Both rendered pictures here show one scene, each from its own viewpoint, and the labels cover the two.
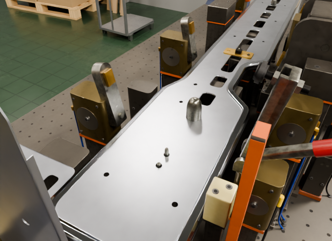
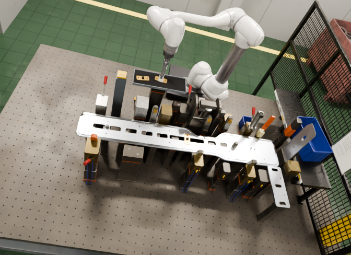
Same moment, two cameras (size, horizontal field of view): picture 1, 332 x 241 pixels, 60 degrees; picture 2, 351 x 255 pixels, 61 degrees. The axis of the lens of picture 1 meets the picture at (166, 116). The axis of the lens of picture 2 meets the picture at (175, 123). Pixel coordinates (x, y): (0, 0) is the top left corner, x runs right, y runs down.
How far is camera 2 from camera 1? 2.17 m
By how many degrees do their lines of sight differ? 83
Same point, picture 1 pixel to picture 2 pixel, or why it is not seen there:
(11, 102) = not seen: outside the picture
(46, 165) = (271, 173)
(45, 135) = (223, 241)
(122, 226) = (270, 150)
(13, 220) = (297, 143)
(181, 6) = not seen: outside the picture
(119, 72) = (149, 239)
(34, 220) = (298, 137)
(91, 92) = (251, 170)
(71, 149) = (261, 174)
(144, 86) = (226, 166)
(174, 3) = not seen: outside the picture
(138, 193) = (263, 150)
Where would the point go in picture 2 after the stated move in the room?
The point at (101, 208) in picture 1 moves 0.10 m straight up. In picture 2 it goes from (270, 155) to (278, 148)
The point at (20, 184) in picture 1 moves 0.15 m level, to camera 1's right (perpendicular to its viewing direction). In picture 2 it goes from (302, 132) to (288, 115)
